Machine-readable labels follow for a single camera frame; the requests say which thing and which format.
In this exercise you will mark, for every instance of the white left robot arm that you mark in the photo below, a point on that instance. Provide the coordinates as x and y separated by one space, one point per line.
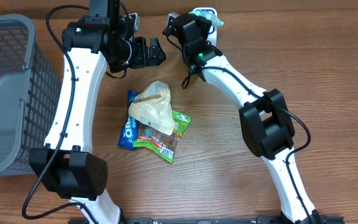
102 43

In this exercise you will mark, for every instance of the white barcode scanner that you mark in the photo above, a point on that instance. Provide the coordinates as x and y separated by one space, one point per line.
212 36

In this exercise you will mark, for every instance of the grey plastic mesh basket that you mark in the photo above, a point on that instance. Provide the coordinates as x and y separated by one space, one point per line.
29 92

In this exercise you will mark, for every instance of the teal tissue pack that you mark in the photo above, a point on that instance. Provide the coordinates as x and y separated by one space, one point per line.
211 16

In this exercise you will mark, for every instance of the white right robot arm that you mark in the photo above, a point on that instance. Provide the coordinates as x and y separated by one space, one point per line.
266 123

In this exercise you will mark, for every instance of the green snack packet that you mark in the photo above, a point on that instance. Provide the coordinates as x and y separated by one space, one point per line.
162 144

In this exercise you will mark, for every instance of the beige paper-like bag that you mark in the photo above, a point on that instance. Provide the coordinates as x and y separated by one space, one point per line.
153 107

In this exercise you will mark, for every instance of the blue Oreo cookie pack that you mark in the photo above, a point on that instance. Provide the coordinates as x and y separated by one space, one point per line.
129 133

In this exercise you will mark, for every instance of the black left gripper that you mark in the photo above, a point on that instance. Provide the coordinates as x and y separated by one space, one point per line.
142 59

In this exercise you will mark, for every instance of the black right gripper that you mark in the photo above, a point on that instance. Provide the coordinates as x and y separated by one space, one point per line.
204 22

